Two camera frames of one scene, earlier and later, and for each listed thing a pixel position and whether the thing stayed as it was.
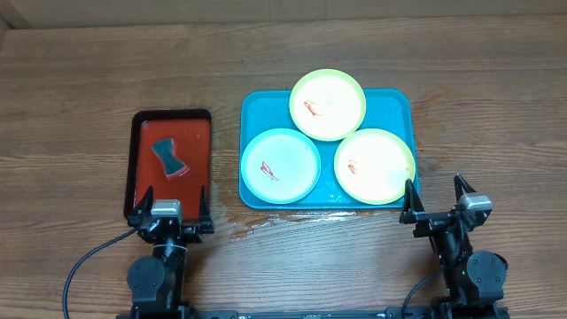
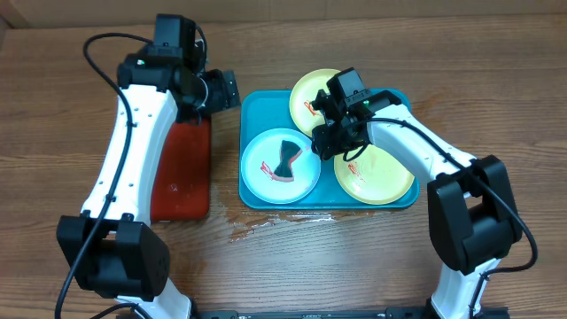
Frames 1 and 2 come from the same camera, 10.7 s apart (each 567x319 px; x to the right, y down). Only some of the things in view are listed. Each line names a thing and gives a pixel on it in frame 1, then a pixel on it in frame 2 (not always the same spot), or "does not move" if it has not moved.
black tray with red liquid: (170, 151) does not move
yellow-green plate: (373, 167) does not move
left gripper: (196, 234) to (222, 96)
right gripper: (433, 224) to (328, 146)
